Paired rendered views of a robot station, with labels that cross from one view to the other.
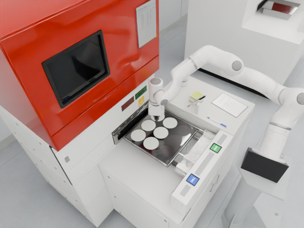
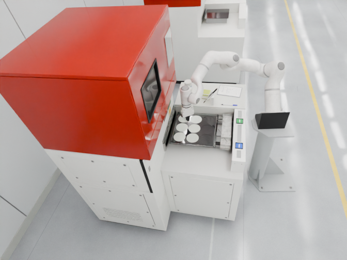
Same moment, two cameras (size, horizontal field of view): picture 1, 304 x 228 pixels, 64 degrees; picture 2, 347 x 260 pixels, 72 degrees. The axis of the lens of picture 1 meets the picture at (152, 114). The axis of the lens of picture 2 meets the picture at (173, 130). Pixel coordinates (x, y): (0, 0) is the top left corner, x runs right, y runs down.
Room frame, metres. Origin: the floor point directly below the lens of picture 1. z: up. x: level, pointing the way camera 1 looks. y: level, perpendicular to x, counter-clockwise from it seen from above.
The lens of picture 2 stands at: (-0.19, 0.63, 2.37)
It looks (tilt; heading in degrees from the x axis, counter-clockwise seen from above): 46 degrees down; 338
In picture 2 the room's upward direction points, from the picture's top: 8 degrees counter-clockwise
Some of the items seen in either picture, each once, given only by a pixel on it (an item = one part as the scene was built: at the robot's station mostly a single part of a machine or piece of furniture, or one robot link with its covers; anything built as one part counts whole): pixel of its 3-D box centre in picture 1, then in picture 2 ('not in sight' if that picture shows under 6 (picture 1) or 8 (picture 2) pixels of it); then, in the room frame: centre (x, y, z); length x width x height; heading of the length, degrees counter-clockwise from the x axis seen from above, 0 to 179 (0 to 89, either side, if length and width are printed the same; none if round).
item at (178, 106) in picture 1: (202, 106); (210, 100); (1.25, -0.38, 0.89); 0.62 x 0.35 x 0.14; 50
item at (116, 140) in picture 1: (135, 120); (170, 128); (1.14, 0.11, 0.89); 0.44 x 0.02 x 0.10; 140
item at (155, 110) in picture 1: (156, 106); (187, 109); (1.08, -0.03, 1.09); 0.10 x 0.07 x 0.11; 82
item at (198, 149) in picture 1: (196, 153); (226, 132); (0.86, -0.27, 0.87); 0.36 x 0.08 x 0.03; 140
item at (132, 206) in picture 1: (177, 170); (207, 157); (1.01, -0.19, 0.41); 0.97 x 0.64 x 0.82; 140
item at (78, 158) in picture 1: (114, 123); (161, 133); (1.01, 0.24, 1.02); 0.82 x 0.03 x 0.40; 140
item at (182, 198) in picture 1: (203, 169); (238, 138); (0.74, -0.29, 0.89); 0.55 x 0.09 x 0.14; 140
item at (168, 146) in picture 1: (160, 132); (194, 128); (1.02, -0.05, 0.90); 0.34 x 0.34 x 0.01; 51
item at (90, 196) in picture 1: (96, 151); (137, 172); (1.23, 0.50, 0.41); 0.82 x 0.71 x 0.82; 140
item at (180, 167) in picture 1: (182, 168); (225, 144); (0.74, -0.17, 0.89); 0.08 x 0.03 x 0.03; 50
